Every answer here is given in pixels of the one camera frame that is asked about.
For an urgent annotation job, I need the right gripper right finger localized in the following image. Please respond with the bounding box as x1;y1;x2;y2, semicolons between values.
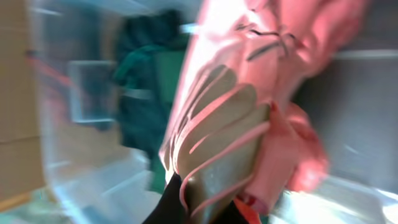
214;201;249;224

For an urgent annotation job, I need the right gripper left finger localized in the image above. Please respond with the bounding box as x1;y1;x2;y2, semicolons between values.
143;173;191;224

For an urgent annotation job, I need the pink printed t-shirt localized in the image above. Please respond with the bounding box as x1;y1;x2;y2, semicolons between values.
159;0;368;223

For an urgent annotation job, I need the dark green garment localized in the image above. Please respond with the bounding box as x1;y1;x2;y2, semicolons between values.
113;39;188;194

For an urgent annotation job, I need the black taped garment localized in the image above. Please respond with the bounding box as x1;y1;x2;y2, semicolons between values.
114;9;190;61

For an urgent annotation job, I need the clear plastic storage bin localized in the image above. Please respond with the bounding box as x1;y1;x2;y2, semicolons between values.
29;1;397;223

